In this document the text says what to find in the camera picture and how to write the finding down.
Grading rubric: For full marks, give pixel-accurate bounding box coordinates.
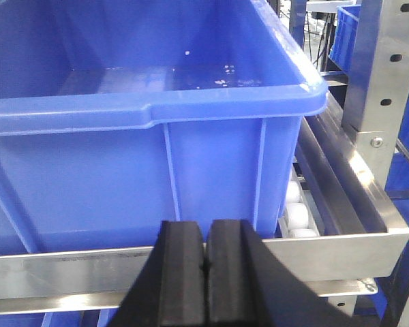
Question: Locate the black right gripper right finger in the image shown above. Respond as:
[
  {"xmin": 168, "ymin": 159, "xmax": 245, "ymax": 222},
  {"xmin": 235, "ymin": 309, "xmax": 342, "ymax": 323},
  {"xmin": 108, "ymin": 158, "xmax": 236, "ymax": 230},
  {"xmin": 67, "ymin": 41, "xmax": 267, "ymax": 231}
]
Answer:
[{"xmin": 207, "ymin": 219, "xmax": 354, "ymax": 326}]

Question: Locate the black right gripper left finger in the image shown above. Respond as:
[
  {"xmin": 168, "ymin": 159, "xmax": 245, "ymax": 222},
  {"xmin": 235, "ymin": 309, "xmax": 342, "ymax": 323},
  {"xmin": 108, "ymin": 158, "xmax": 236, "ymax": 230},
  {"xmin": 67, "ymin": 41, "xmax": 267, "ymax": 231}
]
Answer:
[{"xmin": 108, "ymin": 221, "xmax": 205, "ymax": 326}]

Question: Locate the white roller track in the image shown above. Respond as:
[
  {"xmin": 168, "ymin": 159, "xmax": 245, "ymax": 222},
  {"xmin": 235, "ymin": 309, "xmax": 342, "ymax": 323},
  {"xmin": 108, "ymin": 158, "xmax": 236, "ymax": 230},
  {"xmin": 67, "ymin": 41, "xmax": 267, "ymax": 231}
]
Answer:
[{"xmin": 278, "ymin": 168, "xmax": 321, "ymax": 238}]

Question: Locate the large blue bin right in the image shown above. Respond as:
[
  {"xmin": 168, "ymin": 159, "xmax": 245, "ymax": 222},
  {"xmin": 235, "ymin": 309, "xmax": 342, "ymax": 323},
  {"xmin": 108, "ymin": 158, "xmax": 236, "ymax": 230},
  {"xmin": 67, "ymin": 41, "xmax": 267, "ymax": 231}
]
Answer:
[{"xmin": 0, "ymin": 1, "xmax": 327, "ymax": 255}]

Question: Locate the blue bin far right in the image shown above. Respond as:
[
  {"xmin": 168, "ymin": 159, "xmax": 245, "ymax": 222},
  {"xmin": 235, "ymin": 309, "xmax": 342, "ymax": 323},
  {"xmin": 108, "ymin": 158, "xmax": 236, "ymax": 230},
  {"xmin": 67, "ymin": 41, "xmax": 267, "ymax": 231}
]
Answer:
[{"xmin": 329, "ymin": 4, "xmax": 361, "ymax": 73}]

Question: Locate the steel shelf front rail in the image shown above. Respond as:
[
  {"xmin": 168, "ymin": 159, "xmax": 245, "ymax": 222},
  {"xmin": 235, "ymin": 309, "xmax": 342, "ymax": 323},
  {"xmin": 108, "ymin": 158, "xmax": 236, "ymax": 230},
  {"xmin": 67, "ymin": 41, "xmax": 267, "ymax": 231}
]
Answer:
[{"xmin": 0, "ymin": 227, "xmax": 409, "ymax": 315}]

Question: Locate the perforated metal shelf post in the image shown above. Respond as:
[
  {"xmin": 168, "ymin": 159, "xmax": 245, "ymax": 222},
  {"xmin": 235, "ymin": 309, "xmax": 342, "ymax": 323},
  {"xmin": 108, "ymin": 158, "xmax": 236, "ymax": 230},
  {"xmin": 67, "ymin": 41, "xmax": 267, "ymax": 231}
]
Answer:
[{"xmin": 342, "ymin": 1, "xmax": 409, "ymax": 186}]

